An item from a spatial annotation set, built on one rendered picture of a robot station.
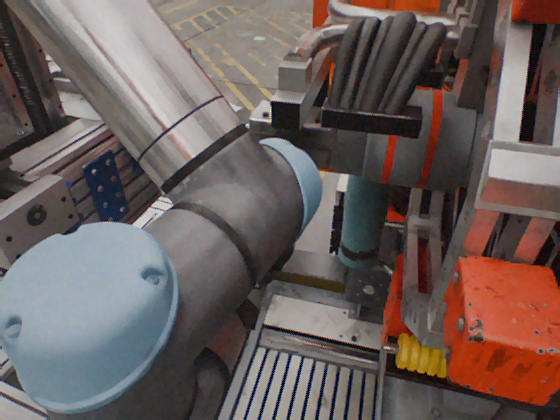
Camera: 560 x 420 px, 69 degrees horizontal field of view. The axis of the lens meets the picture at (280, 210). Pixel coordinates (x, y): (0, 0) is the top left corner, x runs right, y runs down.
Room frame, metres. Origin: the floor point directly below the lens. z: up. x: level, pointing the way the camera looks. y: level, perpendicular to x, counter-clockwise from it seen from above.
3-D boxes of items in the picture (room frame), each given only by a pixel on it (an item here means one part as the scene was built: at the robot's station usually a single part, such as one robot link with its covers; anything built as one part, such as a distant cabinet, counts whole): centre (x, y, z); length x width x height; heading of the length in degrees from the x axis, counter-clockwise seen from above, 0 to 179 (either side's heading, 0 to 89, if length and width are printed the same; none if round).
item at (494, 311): (0.21, -0.18, 0.85); 0.09 x 0.08 x 0.07; 165
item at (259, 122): (0.40, -0.02, 0.93); 0.09 x 0.05 x 0.05; 75
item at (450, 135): (0.53, -0.19, 0.85); 0.21 x 0.14 x 0.14; 75
